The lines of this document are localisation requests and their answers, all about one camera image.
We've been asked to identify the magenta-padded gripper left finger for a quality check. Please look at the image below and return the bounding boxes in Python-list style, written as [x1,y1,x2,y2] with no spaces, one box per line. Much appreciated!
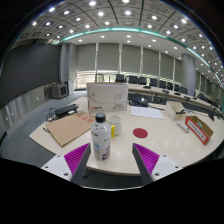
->
[41,142,92,185]

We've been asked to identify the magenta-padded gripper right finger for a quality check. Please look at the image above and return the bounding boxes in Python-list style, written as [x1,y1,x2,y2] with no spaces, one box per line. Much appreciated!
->
[131,142,184,186]

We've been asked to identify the clear black-capped water bottle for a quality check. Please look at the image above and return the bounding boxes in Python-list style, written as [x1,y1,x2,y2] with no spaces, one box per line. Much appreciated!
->
[90,112,112,162]

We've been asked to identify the flat round red coaster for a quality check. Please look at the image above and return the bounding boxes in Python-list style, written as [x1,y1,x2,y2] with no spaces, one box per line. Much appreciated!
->
[132,127,149,139]

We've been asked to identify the brown cardboard sheet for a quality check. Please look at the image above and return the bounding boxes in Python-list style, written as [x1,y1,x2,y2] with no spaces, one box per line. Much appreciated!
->
[45,112,97,148]

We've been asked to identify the white paper sheet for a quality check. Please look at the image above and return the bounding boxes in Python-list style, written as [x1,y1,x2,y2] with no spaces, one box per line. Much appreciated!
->
[130,105,165,120]

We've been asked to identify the white power strip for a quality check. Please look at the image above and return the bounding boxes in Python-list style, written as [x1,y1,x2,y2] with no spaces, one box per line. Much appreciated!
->
[176,120,191,134]

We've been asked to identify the white open cardboard box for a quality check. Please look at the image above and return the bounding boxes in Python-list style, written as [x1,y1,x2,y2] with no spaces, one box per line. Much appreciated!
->
[164,100,188,121]

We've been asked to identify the black desk phone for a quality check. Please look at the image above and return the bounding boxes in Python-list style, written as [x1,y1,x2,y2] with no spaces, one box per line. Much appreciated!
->
[128,96,149,108]

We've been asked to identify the red-edged brown open box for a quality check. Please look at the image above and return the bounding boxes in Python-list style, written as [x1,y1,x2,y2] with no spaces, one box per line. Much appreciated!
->
[184,115,215,146]

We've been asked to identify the white paper carton box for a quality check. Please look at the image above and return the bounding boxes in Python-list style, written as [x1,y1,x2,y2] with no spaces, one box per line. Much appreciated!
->
[86,81,129,115]

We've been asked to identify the row of black office chairs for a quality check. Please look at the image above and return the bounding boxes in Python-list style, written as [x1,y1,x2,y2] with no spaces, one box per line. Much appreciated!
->
[114,73,209,101]

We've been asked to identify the group of ceiling lights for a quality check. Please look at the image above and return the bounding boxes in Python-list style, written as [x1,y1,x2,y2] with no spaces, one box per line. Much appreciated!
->
[19,0,224,78]

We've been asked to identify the white mug with yellow handle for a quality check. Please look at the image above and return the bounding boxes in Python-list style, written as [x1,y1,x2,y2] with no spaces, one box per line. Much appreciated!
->
[105,114,123,139]

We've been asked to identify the black device with cables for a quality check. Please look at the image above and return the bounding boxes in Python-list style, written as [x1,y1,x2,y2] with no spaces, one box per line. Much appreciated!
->
[46,103,79,121]

